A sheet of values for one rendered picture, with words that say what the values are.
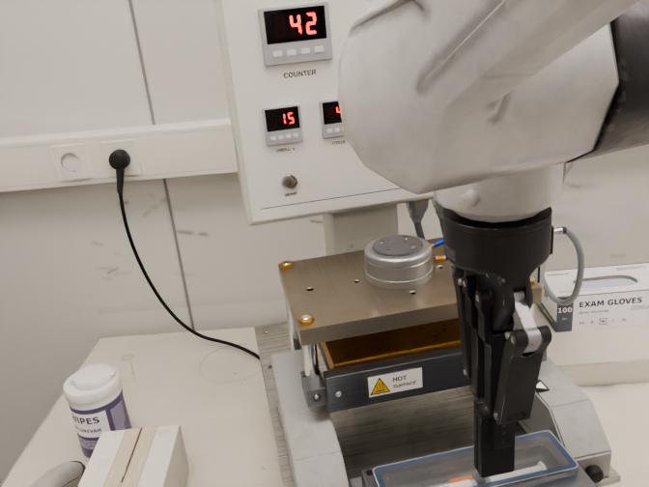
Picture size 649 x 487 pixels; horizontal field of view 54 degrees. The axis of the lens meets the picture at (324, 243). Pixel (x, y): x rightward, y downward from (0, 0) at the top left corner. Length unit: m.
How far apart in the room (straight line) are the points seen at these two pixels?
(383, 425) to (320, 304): 0.19
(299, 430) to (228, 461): 0.39
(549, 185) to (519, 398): 0.16
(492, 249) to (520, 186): 0.05
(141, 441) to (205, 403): 0.23
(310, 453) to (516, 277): 0.32
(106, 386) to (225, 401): 0.24
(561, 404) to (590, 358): 0.48
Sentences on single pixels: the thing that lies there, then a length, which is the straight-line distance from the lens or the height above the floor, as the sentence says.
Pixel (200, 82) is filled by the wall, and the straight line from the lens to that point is 1.29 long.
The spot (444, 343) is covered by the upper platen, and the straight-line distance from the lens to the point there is 0.72.
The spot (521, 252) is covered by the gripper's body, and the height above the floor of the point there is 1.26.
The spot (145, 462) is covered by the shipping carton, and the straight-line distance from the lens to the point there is 0.97.
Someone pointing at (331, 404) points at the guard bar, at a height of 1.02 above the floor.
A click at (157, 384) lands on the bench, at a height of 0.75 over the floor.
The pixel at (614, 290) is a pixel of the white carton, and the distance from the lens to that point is 1.29.
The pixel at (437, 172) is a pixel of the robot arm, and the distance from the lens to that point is 0.29.
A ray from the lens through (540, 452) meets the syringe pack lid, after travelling 0.67.
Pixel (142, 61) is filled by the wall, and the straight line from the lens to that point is 1.31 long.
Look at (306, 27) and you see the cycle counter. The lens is 0.79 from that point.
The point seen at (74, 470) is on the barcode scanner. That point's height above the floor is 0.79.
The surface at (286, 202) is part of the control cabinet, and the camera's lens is 0.83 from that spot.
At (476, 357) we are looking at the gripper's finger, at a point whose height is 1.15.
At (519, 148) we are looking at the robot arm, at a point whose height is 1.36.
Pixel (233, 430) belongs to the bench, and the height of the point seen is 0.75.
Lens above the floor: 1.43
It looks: 22 degrees down
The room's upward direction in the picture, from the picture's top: 6 degrees counter-clockwise
